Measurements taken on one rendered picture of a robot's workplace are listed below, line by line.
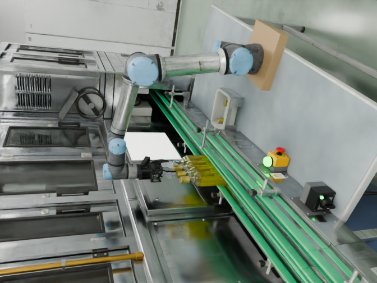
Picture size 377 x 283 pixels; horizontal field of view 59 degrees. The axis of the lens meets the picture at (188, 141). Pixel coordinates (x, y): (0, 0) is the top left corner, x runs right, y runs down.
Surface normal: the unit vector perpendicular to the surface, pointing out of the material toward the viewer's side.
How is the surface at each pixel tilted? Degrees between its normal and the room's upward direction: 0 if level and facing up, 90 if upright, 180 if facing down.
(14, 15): 90
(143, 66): 78
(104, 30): 90
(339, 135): 0
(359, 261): 90
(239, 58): 94
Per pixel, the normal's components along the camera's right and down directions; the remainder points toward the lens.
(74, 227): 0.15, -0.90
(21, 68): 0.33, 0.43
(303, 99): -0.93, 0.00
